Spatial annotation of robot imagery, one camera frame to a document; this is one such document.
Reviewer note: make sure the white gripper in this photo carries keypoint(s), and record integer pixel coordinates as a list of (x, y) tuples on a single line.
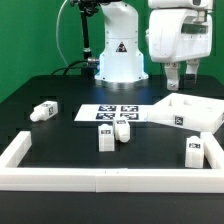
[(174, 36)]

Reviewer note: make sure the white square table top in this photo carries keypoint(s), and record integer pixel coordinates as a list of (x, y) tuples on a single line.
[(188, 112)]

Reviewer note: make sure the white U-shaped fence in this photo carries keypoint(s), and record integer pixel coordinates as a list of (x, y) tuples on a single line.
[(15, 178)]

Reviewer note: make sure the black camera stand pole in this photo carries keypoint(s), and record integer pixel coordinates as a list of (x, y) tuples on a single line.
[(87, 8)]

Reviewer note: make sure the white sheet with markers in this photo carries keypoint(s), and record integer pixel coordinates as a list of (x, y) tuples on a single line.
[(106, 112)]

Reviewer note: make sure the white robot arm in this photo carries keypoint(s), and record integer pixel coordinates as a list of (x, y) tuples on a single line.
[(121, 64)]

